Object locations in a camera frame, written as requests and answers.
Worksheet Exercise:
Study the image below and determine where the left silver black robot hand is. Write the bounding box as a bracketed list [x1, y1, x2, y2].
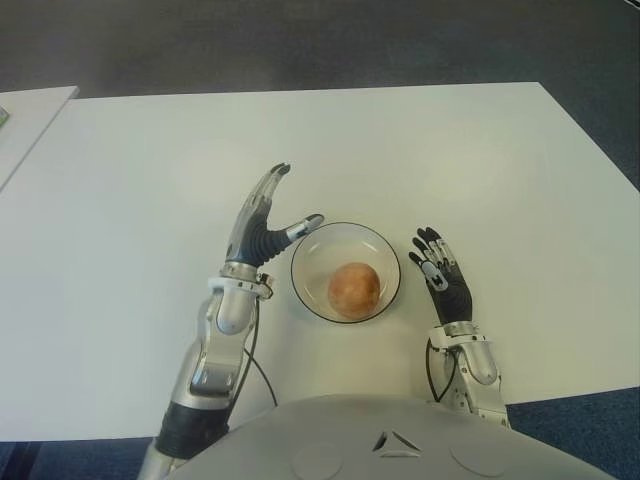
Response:
[224, 161, 326, 274]

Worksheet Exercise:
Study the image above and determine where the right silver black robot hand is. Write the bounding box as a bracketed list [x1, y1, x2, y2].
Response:
[408, 226, 474, 329]

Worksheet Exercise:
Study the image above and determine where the red yellow apple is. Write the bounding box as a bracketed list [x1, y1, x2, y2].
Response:
[328, 261, 381, 316]

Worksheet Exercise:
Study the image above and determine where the white plate with black rim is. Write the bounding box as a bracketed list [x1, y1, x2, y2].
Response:
[290, 221, 402, 325]

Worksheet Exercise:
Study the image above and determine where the white grey robot torso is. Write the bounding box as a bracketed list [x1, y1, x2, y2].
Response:
[169, 393, 611, 480]

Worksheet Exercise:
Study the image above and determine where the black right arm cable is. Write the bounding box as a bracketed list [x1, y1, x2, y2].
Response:
[424, 337, 459, 404]

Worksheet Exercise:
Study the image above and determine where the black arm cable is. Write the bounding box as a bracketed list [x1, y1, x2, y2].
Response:
[244, 294, 279, 406]
[424, 337, 459, 404]

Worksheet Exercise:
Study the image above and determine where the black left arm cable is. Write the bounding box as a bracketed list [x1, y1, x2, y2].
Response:
[244, 294, 279, 406]

